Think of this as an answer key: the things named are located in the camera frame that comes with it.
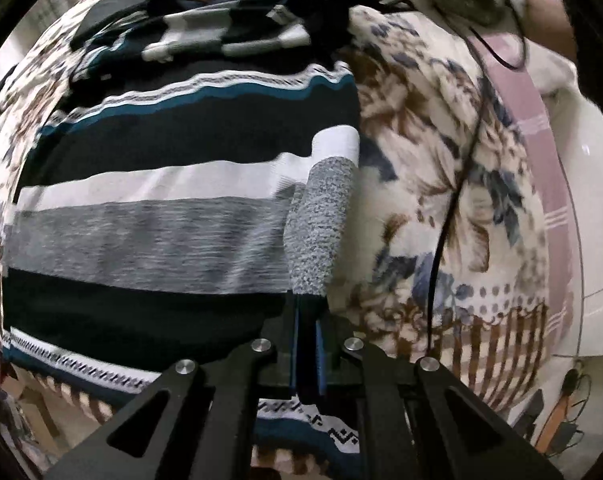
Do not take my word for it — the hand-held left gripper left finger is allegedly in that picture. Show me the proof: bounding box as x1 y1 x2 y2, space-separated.
44 304 301 480

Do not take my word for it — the striped knit sweater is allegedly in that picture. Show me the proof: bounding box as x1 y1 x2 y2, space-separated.
2 0 363 480

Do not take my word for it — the black cable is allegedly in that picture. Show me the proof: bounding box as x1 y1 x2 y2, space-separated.
424 0 531 361

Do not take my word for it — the orange wooden stand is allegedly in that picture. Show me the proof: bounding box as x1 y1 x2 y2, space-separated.
535 369 585 453

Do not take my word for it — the wooden stool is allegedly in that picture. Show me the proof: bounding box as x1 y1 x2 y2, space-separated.
0 372 65 458

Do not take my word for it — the floral plush blanket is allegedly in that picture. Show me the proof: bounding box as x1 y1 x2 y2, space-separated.
0 0 575 480

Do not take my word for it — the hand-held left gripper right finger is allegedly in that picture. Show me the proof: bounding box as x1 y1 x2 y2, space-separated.
313 305 565 480

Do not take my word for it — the person's right forearm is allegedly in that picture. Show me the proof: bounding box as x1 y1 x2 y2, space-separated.
524 0 579 63

